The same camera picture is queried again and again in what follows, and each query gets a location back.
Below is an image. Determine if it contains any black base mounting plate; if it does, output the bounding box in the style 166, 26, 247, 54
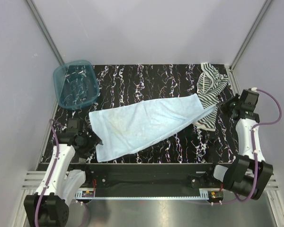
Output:
86, 163, 222, 188

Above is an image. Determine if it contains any purple cable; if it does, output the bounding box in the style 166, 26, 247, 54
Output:
234, 88, 282, 205
34, 119, 89, 227

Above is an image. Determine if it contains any teal transparent plastic bin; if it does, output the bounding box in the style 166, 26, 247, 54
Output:
53, 60, 99, 110

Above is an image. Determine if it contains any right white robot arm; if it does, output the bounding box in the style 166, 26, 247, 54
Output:
205, 89, 273, 201

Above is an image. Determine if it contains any black white striped towel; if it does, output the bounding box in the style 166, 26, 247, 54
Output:
194, 63, 229, 131

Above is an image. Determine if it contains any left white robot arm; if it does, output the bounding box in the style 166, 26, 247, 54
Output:
24, 130, 102, 227

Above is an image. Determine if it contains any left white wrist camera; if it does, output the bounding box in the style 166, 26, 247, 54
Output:
62, 118, 84, 137

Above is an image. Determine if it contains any left aluminium frame post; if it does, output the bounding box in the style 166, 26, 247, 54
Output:
24, 0, 65, 65

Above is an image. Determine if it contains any right aluminium frame post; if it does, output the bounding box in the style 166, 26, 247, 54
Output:
230, 0, 274, 70

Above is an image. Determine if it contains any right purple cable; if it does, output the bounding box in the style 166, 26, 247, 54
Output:
234, 88, 282, 205

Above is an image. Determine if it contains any white slotted cable duct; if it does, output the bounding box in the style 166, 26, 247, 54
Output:
74, 189, 210, 201

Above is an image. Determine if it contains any light blue towel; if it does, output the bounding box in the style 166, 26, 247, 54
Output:
89, 94, 217, 162

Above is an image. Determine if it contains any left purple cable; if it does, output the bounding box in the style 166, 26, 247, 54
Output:
34, 119, 89, 227

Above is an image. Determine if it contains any aluminium frame post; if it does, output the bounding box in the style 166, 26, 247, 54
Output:
230, 0, 274, 70
24, 0, 65, 65

